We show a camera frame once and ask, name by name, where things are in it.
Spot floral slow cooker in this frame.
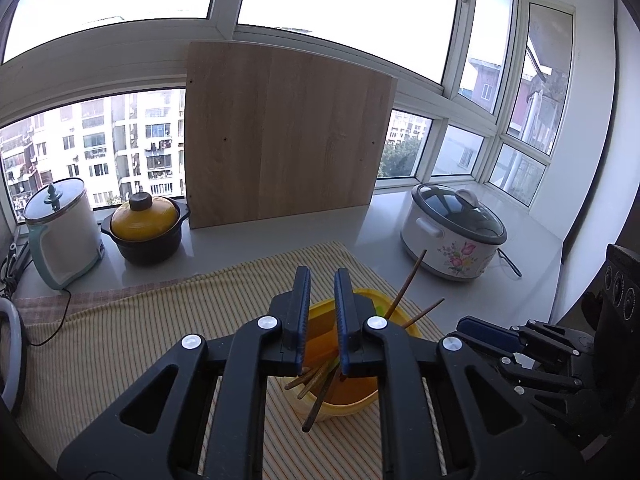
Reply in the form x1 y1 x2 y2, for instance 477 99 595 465
401 183 508 282

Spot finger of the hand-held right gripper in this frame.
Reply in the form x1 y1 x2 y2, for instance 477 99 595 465
492 355 586 396
455 315 597 361

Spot striped tablecloth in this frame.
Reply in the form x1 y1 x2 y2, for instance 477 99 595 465
12 241 446 480

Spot bundle of brown chopsticks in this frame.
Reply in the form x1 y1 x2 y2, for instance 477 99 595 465
285 249 445 411

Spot slow cooker power cable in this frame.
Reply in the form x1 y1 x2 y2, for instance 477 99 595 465
495 249 523 279

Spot apartment buildings outside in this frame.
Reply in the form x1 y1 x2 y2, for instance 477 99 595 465
0 52 568 223

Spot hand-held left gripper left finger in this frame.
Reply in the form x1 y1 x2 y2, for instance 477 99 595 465
57 266 312 480

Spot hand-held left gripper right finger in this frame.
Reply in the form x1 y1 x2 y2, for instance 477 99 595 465
334 267 586 480

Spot black pot with yellow lid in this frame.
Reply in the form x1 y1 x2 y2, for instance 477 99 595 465
101 191 192 266

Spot light wooden board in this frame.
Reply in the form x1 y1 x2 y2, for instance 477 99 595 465
184 41 398 231

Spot white and blue electric cooker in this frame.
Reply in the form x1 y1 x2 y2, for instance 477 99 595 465
23 177 106 291

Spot white window frame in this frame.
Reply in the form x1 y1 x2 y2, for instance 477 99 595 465
0 0 616 226

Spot black power cable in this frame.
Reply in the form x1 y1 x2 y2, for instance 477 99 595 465
25 287 73 347

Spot ring light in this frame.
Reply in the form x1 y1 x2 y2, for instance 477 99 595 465
0 296 28 418

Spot scissors and metal tools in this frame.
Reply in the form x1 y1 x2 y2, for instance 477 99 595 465
0 240 31 296

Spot yellow plastic container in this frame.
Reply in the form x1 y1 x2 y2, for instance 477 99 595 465
282 287 421 421

